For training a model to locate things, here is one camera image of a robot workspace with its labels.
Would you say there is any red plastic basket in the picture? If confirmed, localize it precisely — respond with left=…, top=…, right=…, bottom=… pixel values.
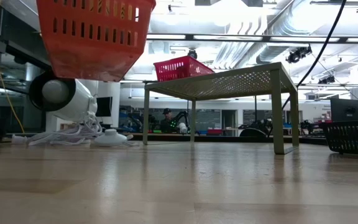
left=153, top=55, right=216, bottom=82

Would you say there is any orange plastic basket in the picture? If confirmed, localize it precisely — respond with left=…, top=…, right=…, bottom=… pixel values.
left=35, top=0, right=157, bottom=83

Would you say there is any black plastic basket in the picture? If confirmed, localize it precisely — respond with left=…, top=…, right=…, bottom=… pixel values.
left=319, top=119, right=358, bottom=157

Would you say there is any white cylindrical desk lamp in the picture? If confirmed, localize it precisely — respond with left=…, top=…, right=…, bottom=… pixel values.
left=29, top=73, right=99, bottom=122

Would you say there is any person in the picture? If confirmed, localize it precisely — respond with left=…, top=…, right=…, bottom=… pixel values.
left=160, top=108, right=176, bottom=134

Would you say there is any green perforated metal shelf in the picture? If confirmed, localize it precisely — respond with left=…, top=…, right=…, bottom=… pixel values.
left=143, top=62, right=300, bottom=156

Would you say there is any white dome-shaped puck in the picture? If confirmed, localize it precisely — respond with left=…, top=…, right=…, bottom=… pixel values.
left=93, top=128, right=135, bottom=147

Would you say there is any black monitor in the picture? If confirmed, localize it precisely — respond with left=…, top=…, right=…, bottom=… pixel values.
left=330, top=98, right=358, bottom=122

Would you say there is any white round puck with cable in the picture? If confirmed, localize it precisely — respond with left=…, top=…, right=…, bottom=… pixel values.
left=11, top=112, right=105, bottom=147

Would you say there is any black overhead light rail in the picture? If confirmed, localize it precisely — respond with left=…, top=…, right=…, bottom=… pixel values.
left=146, top=33, right=358, bottom=45

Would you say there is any silver ventilation duct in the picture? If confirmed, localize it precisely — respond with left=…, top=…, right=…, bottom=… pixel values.
left=214, top=0, right=326, bottom=65

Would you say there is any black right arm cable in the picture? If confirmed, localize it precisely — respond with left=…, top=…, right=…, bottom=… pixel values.
left=267, top=0, right=348, bottom=138

